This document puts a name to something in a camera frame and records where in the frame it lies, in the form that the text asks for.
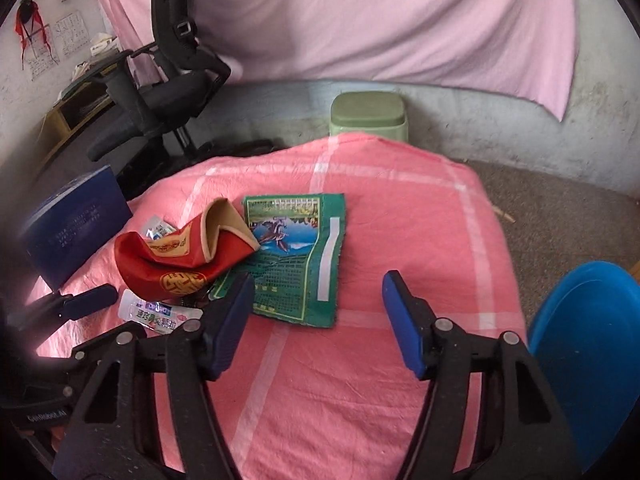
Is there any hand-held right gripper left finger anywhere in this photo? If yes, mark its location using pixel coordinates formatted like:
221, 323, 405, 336
52, 272, 256, 480

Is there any red and gold pouch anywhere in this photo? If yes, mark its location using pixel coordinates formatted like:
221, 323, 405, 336
114, 197, 262, 317

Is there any pink checked tablecloth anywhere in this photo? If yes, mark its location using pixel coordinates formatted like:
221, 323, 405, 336
25, 132, 528, 480

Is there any white sachet with blue print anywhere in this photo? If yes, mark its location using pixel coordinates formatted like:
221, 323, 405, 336
119, 290, 204, 336

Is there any red knot wall ornament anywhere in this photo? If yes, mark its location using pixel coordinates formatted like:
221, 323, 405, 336
15, 0, 52, 68

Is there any pink hanging bed sheet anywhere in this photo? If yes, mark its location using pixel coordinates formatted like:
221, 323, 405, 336
92, 0, 581, 123

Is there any dark blue cardboard box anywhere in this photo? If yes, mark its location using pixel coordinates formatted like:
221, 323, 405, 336
19, 165, 135, 291

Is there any wall calendar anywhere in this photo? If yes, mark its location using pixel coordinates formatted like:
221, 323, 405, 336
27, 11, 90, 81

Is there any wooden desk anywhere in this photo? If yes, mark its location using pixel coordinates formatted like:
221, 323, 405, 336
37, 50, 136, 171

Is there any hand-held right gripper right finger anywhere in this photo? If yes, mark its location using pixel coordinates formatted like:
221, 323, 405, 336
382, 270, 583, 480

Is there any black mesh office chair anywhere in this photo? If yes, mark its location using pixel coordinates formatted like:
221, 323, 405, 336
87, 0, 281, 196

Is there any green printed packet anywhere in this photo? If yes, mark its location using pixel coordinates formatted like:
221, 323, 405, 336
209, 192, 348, 329

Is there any blue plastic bucket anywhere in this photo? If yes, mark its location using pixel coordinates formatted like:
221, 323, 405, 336
527, 260, 640, 476

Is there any green plastic stool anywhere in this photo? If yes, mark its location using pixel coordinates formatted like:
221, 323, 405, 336
328, 91, 411, 147

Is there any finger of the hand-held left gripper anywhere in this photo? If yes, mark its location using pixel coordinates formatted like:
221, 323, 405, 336
7, 284, 119, 331
35, 321, 148, 396

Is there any stack of books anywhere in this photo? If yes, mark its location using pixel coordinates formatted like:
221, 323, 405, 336
67, 57, 108, 86

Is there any small white blue sachet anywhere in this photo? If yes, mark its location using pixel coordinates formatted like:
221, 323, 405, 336
141, 214, 177, 241

